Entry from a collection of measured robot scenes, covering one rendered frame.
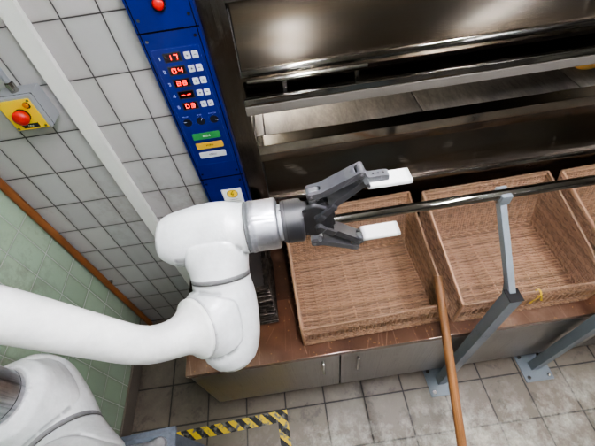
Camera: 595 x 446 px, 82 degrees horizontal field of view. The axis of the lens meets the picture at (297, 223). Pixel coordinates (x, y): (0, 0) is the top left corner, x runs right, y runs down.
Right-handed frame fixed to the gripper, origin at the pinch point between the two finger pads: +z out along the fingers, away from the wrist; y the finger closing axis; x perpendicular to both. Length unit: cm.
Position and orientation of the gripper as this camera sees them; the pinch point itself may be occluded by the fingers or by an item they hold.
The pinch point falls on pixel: (397, 204)
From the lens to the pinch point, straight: 62.0
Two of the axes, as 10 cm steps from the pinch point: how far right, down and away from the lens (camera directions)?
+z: 9.9, -1.5, 0.0
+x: 1.2, 7.7, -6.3
